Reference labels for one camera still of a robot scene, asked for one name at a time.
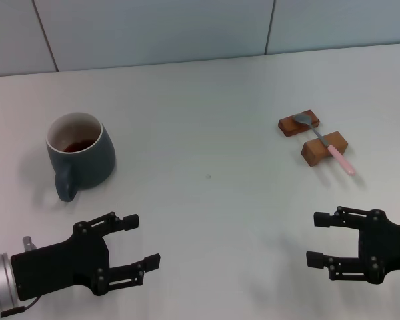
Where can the dark coffee liquid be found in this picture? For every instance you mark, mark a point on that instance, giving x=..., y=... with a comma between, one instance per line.
x=78, y=146

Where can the flat brown wooden block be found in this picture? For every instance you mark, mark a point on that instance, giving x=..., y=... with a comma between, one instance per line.
x=288, y=128

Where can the arched brown wooden block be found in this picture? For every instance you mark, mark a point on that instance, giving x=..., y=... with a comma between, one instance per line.
x=315, y=151

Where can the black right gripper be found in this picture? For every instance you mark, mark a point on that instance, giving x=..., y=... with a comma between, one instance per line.
x=390, y=246

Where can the grey ceramic cup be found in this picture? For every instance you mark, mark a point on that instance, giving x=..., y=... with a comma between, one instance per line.
x=93, y=166

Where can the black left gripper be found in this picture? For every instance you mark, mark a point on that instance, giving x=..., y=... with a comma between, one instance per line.
x=60, y=266

